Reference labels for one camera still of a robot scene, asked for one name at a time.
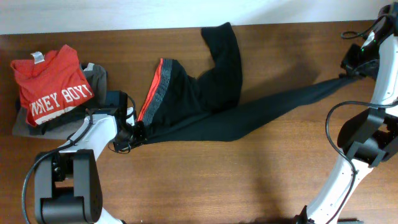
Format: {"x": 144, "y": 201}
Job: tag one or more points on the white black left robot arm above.
{"x": 67, "y": 186}

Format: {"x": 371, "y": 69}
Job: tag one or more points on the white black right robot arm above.
{"x": 370, "y": 137}

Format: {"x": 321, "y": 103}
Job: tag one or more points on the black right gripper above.
{"x": 348, "y": 64}

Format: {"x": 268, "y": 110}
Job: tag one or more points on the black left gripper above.
{"x": 140, "y": 136}

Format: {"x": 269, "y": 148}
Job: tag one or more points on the red printed t-shirt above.
{"x": 53, "y": 87}

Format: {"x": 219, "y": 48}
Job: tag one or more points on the grey folded garment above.
{"x": 98, "y": 81}

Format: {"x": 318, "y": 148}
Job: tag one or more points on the black leggings red waistband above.
{"x": 179, "y": 107}

